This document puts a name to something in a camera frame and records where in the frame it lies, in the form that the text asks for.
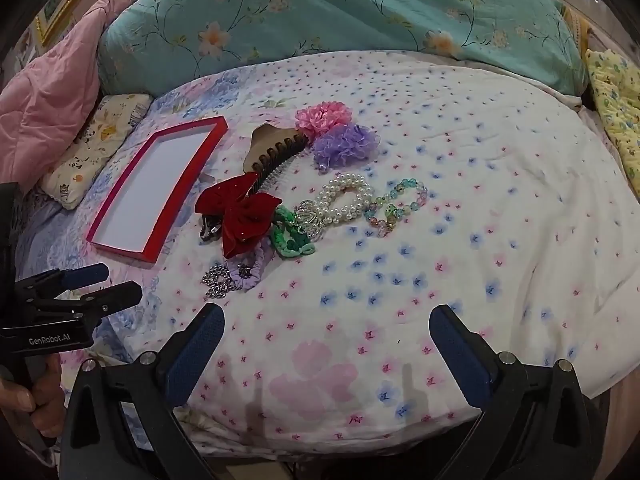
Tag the gold picture frame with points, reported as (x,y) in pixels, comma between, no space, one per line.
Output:
(65,5)

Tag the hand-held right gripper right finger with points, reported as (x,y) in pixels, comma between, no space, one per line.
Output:
(460,355)

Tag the red shallow box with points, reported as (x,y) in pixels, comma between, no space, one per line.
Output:
(150,185)

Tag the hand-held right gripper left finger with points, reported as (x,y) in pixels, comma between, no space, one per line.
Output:
(200,345)

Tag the yellow cartoon blanket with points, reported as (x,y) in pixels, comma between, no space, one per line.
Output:
(617,95)

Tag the brown hair claw clip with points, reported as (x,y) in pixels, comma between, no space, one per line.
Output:
(265,144)

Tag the pink blanket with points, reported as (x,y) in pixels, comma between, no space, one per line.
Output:
(55,90)

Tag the pink blue floral bedsheet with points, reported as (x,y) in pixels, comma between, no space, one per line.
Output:
(45,240)

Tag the teal floral pillow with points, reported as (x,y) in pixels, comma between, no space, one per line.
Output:
(350,5)

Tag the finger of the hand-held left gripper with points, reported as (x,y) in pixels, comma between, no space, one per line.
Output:
(115,296)
(90,273)

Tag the red hair claw clip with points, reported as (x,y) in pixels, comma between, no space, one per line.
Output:
(245,215)

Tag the black comb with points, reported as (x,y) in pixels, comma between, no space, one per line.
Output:
(262,180)

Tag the cartoon animal pillow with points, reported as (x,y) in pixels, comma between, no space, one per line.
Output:
(95,150)

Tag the purple scrunchie with organza flower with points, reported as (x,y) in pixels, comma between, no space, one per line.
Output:
(250,280)

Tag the person's left hand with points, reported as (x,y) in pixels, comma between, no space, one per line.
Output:
(47,400)

